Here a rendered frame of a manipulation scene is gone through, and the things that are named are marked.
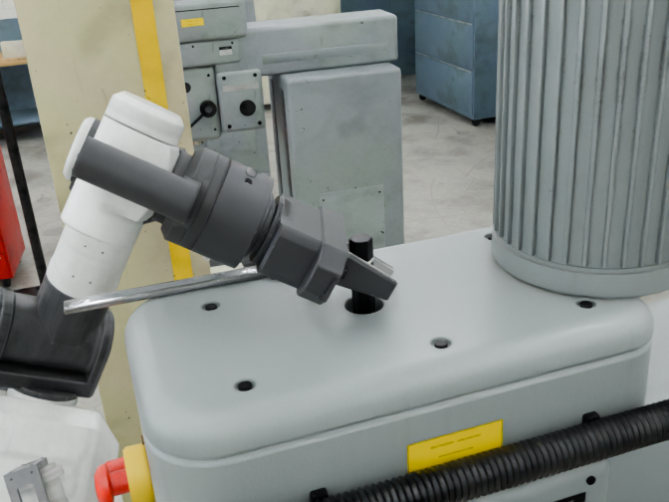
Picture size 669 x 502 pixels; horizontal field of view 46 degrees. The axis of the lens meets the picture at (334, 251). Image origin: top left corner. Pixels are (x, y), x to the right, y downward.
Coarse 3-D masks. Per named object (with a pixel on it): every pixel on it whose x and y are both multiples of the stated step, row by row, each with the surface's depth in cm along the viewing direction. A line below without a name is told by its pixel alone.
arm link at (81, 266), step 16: (80, 128) 88; (96, 128) 88; (80, 144) 87; (64, 240) 96; (80, 240) 95; (96, 240) 95; (64, 256) 96; (80, 256) 96; (96, 256) 96; (112, 256) 96; (128, 256) 99; (48, 272) 99; (64, 272) 97; (80, 272) 97; (96, 272) 97; (112, 272) 98; (64, 288) 97; (80, 288) 97; (96, 288) 98; (112, 288) 100
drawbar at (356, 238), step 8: (352, 240) 71; (360, 240) 70; (368, 240) 70; (352, 248) 71; (360, 248) 70; (368, 248) 71; (360, 256) 71; (368, 256) 71; (352, 296) 73; (360, 296) 72; (368, 296) 72; (352, 304) 74; (360, 304) 73; (368, 304) 73; (352, 312) 74; (360, 312) 73; (368, 312) 73
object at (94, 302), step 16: (224, 272) 80; (240, 272) 80; (256, 272) 80; (144, 288) 78; (160, 288) 78; (176, 288) 78; (192, 288) 78; (64, 304) 76; (80, 304) 76; (96, 304) 76; (112, 304) 76
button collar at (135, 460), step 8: (128, 448) 72; (136, 448) 72; (144, 448) 72; (128, 456) 71; (136, 456) 71; (144, 456) 72; (128, 464) 71; (136, 464) 71; (144, 464) 71; (128, 472) 70; (136, 472) 70; (144, 472) 70; (128, 480) 70; (136, 480) 70; (144, 480) 70; (136, 488) 70; (144, 488) 70; (152, 488) 71; (136, 496) 70; (144, 496) 70; (152, 496) 71
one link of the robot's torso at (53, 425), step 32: (0, 416) 97; (32, 416) 98; (64, 416) 100; (96, 416) 103; (0, 448) 96; (32, 448) 97; (64, 448) 99; (96, 448) 101; (0, 480) 95; (64, 480) 98
